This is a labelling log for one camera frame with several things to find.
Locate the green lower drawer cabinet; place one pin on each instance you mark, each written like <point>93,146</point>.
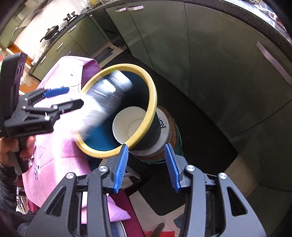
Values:
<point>83,37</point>

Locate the dark lower counter cabinets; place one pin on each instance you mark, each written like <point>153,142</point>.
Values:
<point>231,62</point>

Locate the large paper noodle bucket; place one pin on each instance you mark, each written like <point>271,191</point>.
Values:
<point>127,122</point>

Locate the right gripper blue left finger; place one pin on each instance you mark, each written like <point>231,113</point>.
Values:
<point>120,167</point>

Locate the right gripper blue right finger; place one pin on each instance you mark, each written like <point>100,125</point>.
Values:
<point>172,165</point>

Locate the person's left hand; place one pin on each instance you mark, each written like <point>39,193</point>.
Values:
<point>9,144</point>

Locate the small steel pot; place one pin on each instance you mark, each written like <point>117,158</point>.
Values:
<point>70,16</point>

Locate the black wok with lid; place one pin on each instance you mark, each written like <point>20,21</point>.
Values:
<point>50,33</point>

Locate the clear plastic cup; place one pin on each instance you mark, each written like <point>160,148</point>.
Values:
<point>99,103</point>

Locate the yellow-rimmed black trash bin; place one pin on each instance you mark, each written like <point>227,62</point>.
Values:
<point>120,105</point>

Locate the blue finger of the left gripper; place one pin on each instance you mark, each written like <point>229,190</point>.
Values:
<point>55,92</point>
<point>69,106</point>

